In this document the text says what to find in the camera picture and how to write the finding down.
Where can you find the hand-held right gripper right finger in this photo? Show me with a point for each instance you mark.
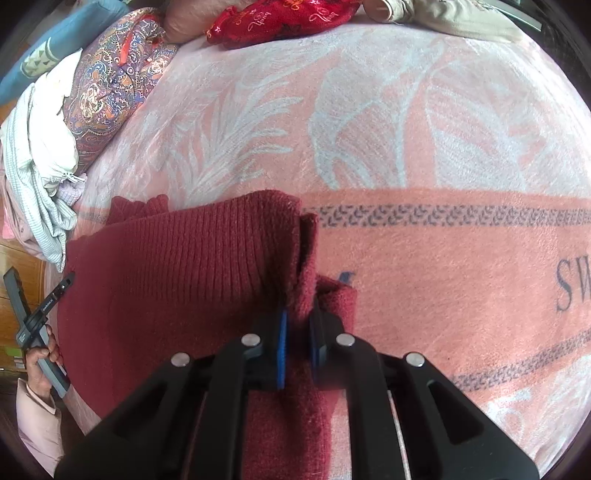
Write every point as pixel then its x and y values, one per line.
pixel 316 346

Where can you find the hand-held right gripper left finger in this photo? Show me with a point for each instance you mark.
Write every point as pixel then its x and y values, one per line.
pixel 281 350

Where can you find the maroon knit sweater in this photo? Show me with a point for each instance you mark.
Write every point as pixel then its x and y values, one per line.
pixel 184 286

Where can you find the person's left forearm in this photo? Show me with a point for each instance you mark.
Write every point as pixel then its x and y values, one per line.
pixel 39 424

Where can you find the person's left hand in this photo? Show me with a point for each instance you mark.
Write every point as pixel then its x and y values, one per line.
pixel 37 369

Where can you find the pale striped white garment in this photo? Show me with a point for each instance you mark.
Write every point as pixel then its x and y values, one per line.
pixel 41 161

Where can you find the pink leaf-pattern blanket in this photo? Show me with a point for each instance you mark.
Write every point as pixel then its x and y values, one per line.
pixel 415 184

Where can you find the paisley patterned cloth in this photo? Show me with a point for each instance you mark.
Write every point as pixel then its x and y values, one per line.
pixel 115 87

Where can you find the blue cloth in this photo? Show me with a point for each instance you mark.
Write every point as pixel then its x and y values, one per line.
pixel 51 41

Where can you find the red printed cloth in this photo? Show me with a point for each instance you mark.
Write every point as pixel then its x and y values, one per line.
pixel 277 21

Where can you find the beige garment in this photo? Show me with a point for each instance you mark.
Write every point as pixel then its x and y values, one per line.
pixel 448 16

